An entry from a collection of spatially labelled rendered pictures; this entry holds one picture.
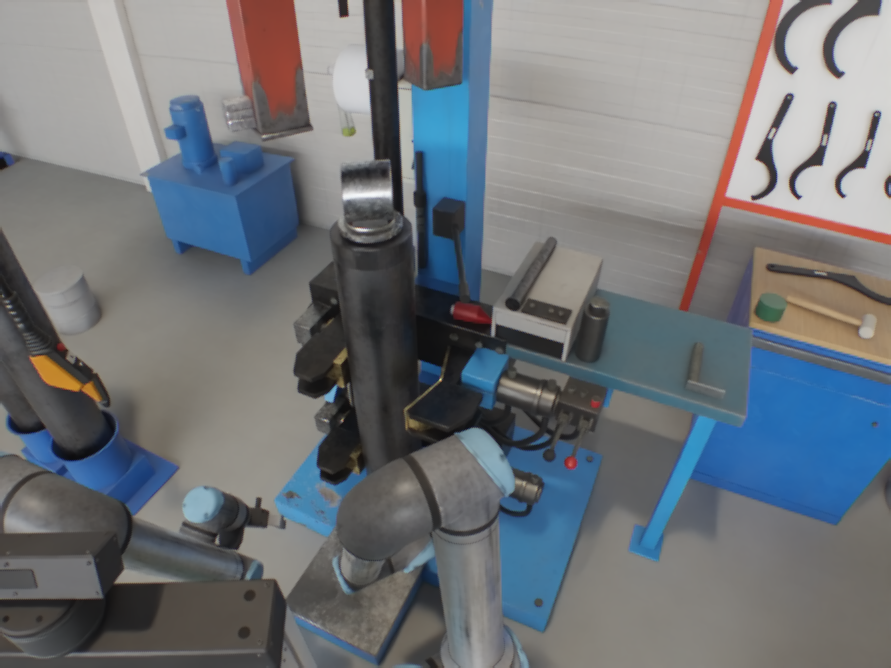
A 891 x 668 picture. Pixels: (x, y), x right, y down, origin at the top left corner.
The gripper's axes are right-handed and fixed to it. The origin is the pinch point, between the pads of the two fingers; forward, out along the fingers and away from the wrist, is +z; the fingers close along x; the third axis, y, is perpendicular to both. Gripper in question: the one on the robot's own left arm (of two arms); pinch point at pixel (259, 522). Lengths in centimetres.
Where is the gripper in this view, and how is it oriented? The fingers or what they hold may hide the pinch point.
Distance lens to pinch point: 178.3
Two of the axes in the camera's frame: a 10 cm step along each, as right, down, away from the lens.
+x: -9.9, 0.3, 1.4
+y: 0.3, -9.0, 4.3
